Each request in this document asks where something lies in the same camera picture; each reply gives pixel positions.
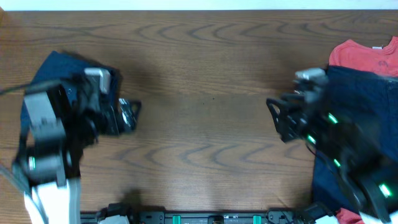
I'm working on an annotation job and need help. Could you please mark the dark navy blue shorts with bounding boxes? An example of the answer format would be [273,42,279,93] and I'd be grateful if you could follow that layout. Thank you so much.
[20,51,121,131]

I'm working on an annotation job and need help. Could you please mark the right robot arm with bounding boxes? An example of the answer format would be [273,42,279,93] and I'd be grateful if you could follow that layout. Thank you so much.
[266,98,397,223]

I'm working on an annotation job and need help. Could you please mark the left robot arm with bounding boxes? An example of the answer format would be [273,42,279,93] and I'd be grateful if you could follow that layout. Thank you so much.
[12,79,142,223]

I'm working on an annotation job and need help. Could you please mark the dark navy garment pile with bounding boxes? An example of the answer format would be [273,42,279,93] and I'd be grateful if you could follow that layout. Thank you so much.
[312,66,397,212]

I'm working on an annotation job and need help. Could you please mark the red t-shirt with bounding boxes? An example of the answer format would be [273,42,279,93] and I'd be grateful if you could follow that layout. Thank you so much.
[328,36,397,77]

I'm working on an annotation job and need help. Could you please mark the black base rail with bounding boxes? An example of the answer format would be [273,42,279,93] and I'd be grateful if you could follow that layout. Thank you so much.
[80,203,334,224]

